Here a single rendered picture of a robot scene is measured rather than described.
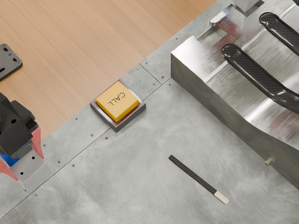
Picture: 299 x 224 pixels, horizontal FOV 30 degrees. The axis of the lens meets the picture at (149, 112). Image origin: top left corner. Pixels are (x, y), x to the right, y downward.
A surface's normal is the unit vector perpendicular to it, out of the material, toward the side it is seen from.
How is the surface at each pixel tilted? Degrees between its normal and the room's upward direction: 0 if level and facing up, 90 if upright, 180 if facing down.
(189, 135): 0
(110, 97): 0
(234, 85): 4
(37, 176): 91
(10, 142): 61
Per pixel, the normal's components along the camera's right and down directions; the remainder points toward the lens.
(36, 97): -0.04, -0.46
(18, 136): 0.59, 0.33
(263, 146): -0.73, 0.61
